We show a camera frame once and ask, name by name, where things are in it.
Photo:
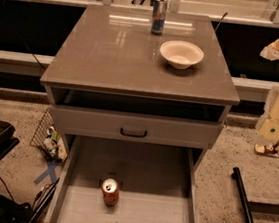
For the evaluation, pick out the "grey drawer cabinet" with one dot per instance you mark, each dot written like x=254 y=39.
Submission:
x=111 y=62

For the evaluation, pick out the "snack bag on floor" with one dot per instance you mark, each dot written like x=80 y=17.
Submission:
x=271 y=150

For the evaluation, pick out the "white bowl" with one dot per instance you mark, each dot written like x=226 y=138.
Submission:
x=181 y=54

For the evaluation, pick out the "orange red soda can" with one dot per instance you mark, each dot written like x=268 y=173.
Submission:
x=110 y=191

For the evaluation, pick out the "closed top drawer black handle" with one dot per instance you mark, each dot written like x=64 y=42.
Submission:
x=109 y=124

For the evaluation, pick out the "open grey middle drawer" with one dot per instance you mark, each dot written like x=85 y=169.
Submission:
x=156 y=184

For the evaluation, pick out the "blue silver energy drink can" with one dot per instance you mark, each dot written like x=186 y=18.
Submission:
x=158 y=17

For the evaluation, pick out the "black metal bar on floor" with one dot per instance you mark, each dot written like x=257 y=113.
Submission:
x=236 y=175

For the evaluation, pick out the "wire mesh basket with trash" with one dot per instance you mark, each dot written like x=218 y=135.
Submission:
x=48 y=141

